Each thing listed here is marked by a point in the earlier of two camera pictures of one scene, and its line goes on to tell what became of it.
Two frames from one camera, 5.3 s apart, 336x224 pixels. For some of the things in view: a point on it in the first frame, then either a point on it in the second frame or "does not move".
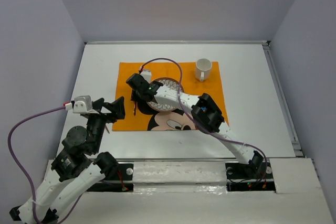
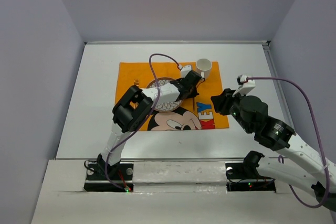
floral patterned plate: (170, 83) does not move
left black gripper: (117, 106) → (193, 94)
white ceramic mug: (203, 67) does not move
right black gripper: (134, 97) → (221, 102)
